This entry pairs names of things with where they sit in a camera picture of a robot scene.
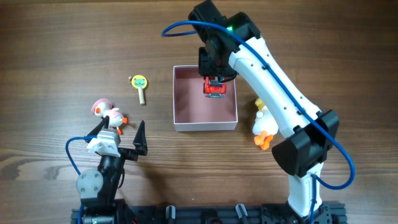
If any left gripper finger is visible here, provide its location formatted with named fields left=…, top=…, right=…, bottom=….
left=87, top=116, right=109, bottom=142
left=132, top=120, right=148, bottom=156

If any red toy fire truck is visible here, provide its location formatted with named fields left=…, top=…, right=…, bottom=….
left=203, top=76, right=226, bottom=98

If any pink cardboard box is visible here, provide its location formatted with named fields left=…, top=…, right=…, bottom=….
left=173, top=65, right=238, bottom=132

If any white yellow plush duck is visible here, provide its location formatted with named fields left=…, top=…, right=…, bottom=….
left=252, top=98, right=279, bottom=150

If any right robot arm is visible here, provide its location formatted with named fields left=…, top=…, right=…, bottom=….
left=188, top=1, right=339, bottom=223

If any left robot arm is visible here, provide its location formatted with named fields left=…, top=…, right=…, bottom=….
left=70, top=116, right=148, bottom=223

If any pink white duck figurine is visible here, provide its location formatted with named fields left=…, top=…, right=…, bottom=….
left=91, top=98, right=128, bottom=135

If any yellow wooden rattle toy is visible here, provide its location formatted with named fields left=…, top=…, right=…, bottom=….
left=128, top=75, right=148, bottom=105

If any left blue cable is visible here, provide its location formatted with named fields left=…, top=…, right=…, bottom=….
left=65, top=135, right=98, bottom=224

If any blue cable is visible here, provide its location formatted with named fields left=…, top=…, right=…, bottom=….
left=160, top=20, right=356, bottom=224
left=65, top=135, right=98, bottom=224

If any right blue cable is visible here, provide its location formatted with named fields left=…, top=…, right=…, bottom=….
left=160, top=20, right=356, bottom=224

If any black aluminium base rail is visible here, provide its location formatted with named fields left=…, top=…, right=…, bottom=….
left=70, top=203, right=347, bottom=224

